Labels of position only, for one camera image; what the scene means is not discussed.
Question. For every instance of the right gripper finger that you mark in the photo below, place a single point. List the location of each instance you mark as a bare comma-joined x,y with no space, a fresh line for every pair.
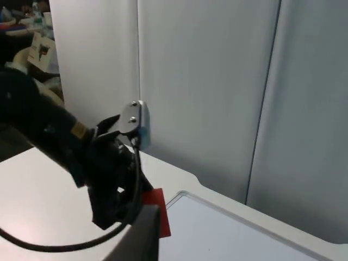
141,236

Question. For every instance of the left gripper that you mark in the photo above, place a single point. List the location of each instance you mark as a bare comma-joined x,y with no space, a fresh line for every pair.
108,174

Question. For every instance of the red cube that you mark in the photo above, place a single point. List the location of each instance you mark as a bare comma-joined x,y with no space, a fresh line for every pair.
159,209

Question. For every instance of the grey-framed whiteboard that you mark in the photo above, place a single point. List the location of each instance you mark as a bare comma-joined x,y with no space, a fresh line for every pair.
244,239

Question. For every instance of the cardboard box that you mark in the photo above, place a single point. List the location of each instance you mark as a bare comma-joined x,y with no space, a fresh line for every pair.
40,53

